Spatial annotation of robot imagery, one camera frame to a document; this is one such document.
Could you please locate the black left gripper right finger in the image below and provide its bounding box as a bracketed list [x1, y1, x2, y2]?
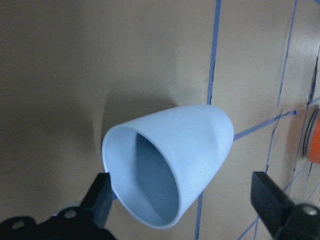
[250, 171, 294, 238]

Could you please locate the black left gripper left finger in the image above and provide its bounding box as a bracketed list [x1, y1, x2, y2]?
[80, 172, 112, 228]

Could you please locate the light blue plastic cup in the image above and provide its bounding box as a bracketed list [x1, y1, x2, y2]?
[101, 104, 234, 229]

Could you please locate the orange can with grey lid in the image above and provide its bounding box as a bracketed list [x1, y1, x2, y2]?
[302, 104, 320, 165]

